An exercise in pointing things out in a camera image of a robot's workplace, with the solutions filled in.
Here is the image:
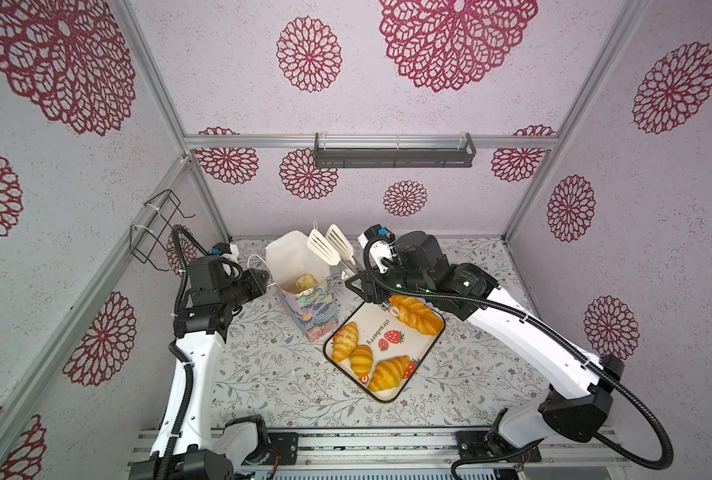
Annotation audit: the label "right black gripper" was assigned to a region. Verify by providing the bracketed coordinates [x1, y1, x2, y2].
[344, 261, 433, 304]

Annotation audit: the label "long twisted fake bread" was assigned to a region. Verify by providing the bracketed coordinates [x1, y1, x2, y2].
[390, 295, 445, 336]

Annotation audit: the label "white floral paper bag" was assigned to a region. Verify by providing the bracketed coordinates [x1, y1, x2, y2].
[247, 230, 338, 343]

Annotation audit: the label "white plastic steel tongs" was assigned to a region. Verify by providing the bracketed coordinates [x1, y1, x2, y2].
[306, 224, 361, 279]

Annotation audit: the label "striped fake roll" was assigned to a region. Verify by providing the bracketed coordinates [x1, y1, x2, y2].
[295, 274, 318, 294]

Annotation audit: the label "small striped fake bun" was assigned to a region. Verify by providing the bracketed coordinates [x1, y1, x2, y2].
[349, 345, 374, 378]

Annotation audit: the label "large fake croissant bottom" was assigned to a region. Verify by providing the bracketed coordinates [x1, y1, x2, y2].
[368, 356, 411, 392]

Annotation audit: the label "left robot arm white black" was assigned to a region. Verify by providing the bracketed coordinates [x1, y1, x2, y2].
[129, 255, 272, 479]

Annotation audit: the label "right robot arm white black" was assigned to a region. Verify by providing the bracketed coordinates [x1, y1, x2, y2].
[346, 225, 624, 461]

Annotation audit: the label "white strawberry tray black rim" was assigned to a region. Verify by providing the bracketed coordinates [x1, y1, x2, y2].
[323, 301, 446, 404]

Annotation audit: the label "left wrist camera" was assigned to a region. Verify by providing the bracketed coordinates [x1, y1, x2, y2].
[211, 242, 240, 262]

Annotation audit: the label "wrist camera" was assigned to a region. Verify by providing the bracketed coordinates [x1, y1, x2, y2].
[358, 224, 395, 247]
[211, 242, 240, 262]

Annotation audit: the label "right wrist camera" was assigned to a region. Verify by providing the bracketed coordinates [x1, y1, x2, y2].
[358, 224, 395, 247]

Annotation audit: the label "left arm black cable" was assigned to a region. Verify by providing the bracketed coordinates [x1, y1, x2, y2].
[154, 224, 240, 480]

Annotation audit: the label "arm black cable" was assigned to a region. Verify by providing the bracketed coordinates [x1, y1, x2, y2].
[154, 224, 240, 480]
[361, 236, 675, 480]

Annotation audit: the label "black wire wall rack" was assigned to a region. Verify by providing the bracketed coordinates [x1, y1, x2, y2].
[128, 189, 195, 272]

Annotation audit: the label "black wall shelf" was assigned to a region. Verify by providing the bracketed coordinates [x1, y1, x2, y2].
[313, 134, 477, 169]

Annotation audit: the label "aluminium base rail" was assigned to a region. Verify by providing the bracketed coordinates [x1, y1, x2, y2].
[127, 425, 624, 480]

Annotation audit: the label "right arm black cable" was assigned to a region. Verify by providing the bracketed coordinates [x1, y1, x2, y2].
[361, 236, 675, 480]

